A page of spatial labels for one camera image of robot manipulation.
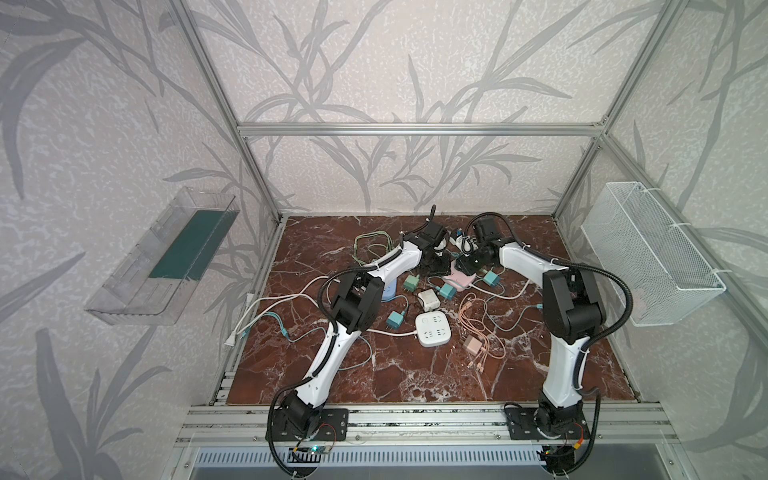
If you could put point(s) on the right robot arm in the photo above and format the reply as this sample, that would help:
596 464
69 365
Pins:
572 309

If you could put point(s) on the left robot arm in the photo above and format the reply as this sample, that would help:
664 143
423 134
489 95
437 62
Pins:
350 301

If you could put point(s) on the teal charger plug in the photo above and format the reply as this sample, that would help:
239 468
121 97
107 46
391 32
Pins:
395 320

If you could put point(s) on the white wire mesh basket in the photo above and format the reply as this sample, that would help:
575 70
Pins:
634 237

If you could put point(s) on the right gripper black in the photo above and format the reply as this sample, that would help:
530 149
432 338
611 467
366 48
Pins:
470 262

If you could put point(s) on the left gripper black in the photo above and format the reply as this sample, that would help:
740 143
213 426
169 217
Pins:
436 261

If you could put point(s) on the blue power strip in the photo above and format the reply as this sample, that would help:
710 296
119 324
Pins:
389 291

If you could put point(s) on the clear plastic wall bin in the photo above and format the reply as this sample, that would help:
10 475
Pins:
156 280

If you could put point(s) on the white charger plug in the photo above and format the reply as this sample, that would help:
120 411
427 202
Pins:
428 300

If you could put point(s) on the pink charger plug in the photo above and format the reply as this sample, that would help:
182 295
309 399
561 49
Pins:
473 346

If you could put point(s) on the white power cord pink strip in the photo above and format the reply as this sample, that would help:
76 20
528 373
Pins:
500 289

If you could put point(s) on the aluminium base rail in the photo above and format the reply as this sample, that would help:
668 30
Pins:
400 424

